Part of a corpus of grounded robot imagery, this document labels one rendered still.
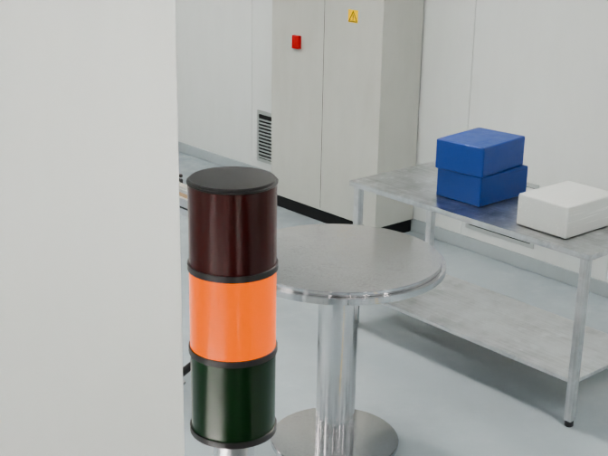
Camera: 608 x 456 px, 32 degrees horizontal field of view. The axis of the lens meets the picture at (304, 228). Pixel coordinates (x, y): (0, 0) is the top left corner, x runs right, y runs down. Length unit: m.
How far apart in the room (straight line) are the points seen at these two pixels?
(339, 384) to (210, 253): 4.29
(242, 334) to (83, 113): 1.61
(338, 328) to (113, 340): 2.49
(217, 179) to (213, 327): 0.08
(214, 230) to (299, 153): 7.66
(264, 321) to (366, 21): 6.96
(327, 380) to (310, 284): 0.65
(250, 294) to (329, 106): 7.32
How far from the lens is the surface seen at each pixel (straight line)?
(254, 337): 0.58
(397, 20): 7.50
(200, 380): 0.60
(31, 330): 2.23
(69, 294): 2.25
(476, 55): 7.41
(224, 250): 0.56
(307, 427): 5.14
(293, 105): 8.19
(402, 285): 4.38
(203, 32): 9.77
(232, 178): 0.57
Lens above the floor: 2.50
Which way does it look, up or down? 18 degrees down
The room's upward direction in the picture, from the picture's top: 1 degrees clockwise
